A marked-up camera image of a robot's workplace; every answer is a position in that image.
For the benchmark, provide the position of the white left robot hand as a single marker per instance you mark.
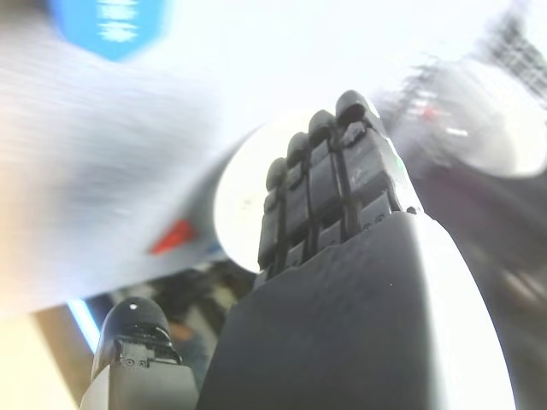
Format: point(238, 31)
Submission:
point(342, 320)

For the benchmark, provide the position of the blue hexagonal block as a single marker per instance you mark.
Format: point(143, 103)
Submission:
point(111, 25)

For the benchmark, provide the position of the red triangle block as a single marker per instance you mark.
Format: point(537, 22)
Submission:
point(173, 237)

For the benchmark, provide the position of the toy cupcake with strawberry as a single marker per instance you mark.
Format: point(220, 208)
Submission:
point(427, 112)

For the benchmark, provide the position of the white light strip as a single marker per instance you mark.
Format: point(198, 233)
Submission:
point(85, 324)

